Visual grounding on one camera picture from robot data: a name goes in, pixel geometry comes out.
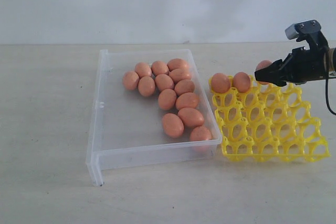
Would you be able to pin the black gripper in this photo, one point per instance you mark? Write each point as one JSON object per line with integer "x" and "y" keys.
{"x": 299, "y": 67}

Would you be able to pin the brown egg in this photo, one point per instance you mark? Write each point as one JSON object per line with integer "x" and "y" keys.
{"x": 220, "y": 83}
{"x": 143, "y": 69}
{"x": 200, "y": 133}
{"x": 177, "y": 63}
{"x": 191, "y": 117}
{"x": 263, "y": 64}
{"x": 241, "y": 81}
{"x": 159, "y": 67}
{"x": 187, "y": 100}
{"x": 172, "y": 125}
{"x": 167, "y": 99}
{"x": 130, "y": 80}

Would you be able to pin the yellow plastic egg tray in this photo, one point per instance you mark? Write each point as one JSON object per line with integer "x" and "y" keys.
{"x": 268, "y": 122}

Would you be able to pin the brown egg third row right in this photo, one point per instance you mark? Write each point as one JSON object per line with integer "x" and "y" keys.
{"x": 184, "y": 86}

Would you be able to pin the brown egg second row right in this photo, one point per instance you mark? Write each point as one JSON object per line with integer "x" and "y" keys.
{"x": 180, "y": 74}

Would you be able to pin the brown egg second row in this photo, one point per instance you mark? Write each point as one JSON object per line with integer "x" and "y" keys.
{"x": 163, "y": 82}
{"x": 180, "y": 74}
{"x": 146, "y": 86}

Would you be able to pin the brown egg second row middle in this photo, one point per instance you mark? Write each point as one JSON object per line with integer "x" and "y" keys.
{"x": 163, "y": 82}

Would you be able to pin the clear plastic tray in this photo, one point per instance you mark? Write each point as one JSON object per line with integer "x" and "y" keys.
{"x": 126, "y": 128}

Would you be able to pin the brown egg second row left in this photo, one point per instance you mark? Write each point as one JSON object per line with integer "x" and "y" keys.
{"x": 146, "y": 86}

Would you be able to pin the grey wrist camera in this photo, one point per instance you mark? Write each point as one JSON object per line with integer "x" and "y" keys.
{"x": 299, "y": 31}

